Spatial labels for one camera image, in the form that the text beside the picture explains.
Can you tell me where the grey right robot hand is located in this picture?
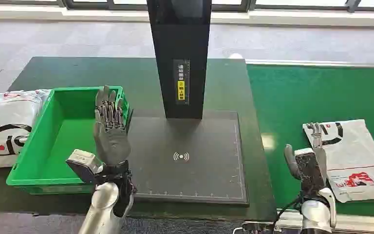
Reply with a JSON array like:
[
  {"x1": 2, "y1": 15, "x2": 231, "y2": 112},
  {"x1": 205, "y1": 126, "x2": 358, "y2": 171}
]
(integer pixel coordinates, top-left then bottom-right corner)
[{"x1": 283, "y1": 122, "x2": 328, "y2": 181}]

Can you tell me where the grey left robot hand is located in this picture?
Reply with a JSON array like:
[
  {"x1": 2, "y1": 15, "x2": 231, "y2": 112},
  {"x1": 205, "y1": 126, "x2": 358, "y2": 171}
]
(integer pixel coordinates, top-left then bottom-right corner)
[{"x1": 93, "y1": 85, "x2": 132, "y2": 166}]

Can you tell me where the white parcel bag red logo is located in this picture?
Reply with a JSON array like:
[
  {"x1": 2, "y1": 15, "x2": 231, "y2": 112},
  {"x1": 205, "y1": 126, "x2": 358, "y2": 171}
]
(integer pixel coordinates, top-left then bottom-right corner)
[{"x1": 302, "y1": 119, "x2": 374, "y2": 204}]

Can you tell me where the green plastic crate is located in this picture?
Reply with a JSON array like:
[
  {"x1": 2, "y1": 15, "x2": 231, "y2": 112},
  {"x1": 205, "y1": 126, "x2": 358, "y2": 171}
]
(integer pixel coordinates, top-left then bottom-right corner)
[{"x1": 6, "y1": 85, "x2": 133, "y2": 195}]

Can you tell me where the black yellow warning label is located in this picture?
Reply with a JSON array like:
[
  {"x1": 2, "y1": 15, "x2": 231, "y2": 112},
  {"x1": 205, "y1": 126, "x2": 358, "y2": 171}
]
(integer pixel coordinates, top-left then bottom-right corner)
[{"x1": 173, "y1": 59, "x2": 191, "y2": 106}]

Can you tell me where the white parcel bag large print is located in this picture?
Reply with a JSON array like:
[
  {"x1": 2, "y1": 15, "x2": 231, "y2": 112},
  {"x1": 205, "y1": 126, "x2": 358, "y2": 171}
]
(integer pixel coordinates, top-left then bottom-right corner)
[{"x1": 0, "y1": 89, "x2": 51, "y2": 171}]

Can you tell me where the black scanner column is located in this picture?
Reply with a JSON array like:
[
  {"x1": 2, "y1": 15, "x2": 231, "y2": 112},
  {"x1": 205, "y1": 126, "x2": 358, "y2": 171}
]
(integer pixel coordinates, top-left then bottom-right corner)
[{"x1": 146, "y1": 0, "x2": 213, "y2": 120}]

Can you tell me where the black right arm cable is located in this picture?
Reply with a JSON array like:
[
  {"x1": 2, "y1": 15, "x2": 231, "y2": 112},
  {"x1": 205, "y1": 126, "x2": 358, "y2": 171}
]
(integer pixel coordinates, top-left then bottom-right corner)
[{"x1": 271, "y1": 197, "x2": 304, "y2": 228}]

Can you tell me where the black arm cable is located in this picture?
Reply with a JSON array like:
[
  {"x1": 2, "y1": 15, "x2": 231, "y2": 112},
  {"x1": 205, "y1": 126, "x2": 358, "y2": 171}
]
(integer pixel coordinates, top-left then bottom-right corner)
[
  {"x1": 271, "y1": 197, "x2": 304, "y2": 228},
  {"x1": 112, "y1": 164, "x2": 138, "y2": 218}
]

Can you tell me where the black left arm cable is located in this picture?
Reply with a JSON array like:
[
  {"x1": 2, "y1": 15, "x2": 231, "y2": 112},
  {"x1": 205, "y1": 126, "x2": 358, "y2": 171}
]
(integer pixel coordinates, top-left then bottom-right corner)
[{"x1": 112, "y1": 164, "x2": 138, "y2": 218}]

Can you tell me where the silver conveyor frame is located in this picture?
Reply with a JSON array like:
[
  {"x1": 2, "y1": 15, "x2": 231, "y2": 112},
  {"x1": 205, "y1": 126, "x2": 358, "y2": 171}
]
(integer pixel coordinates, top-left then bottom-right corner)
[{"x1": 232, "y1": 59, "x2": 374, "y2": 234}]

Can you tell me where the dark window frame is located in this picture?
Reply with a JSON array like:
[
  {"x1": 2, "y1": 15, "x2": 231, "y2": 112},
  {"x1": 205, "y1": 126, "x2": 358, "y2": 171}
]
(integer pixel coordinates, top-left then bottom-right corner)
[{"x1": 0, "y1": 0, "x2": 374, "y2": 14}]

